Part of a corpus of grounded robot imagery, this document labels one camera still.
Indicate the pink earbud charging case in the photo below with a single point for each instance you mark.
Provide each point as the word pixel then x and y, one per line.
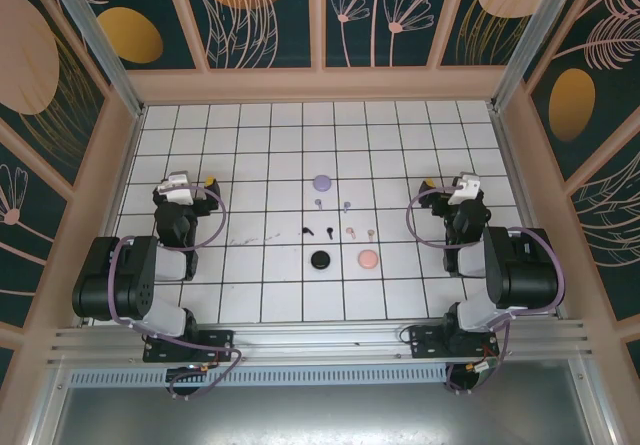
pixel 368 259

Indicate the purple earbud charging case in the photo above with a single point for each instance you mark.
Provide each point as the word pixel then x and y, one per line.
pixel 321 182

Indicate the black earbud charging case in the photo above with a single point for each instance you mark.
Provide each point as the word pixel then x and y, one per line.
pixel 320 260

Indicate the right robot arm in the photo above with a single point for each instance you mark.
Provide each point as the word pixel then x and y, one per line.
pixel 520 270

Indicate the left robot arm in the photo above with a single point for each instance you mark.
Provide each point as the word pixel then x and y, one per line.
pixel 115 285

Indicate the yellow power connector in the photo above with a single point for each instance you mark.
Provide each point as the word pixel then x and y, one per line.
pixel 480 366

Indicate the clear vertical tube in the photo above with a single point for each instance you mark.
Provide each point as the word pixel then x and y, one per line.
pixel 534 40

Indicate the grey metal sheet panel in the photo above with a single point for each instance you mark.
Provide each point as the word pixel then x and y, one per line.
pixel 320 415

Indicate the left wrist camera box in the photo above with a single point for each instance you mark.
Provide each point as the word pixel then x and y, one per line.
pixel 176 191

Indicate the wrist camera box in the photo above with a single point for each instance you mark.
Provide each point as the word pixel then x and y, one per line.
pixel 176 191
pixel 464 190

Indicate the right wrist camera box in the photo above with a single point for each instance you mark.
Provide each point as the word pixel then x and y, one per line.
pixel 464 190

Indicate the aluminium side rail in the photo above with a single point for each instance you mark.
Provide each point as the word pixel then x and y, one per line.
pixel 516 165

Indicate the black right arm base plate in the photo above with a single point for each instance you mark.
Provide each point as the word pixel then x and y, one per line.
pixel 425 342

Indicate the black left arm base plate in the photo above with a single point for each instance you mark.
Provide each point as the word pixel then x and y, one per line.
pixel 220 345

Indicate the aluminium corner post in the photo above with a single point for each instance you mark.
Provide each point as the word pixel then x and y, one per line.
pixel 100 40

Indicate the aluminium mounting rail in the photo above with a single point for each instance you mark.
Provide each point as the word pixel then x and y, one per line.
pixel 320 340

